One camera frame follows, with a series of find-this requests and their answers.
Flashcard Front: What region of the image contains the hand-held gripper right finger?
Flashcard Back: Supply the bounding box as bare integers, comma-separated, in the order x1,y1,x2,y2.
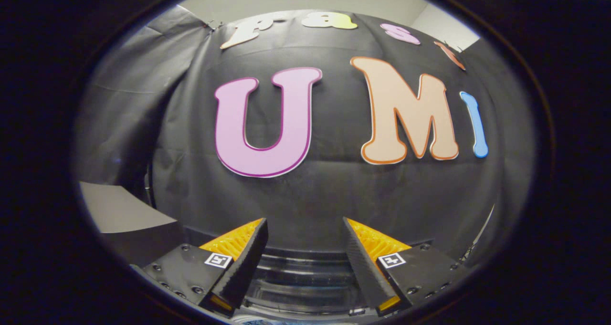
342,217,479,317

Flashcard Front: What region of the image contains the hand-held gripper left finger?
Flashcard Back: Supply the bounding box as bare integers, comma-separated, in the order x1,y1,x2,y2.
130,218,269,317

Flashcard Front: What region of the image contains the grey washing machine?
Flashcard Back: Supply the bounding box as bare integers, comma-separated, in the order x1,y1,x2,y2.
239,246,378,318

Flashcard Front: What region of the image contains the black backdrop cloth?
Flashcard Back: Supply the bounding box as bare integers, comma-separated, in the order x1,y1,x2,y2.
74,5,535,268

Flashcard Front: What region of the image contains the black light stand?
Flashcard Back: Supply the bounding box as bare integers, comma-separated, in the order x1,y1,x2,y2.
461,205,495,263

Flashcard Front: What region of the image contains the beige cabinet with dark top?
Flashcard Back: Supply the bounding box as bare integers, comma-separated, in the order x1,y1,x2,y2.
79,181,186,267

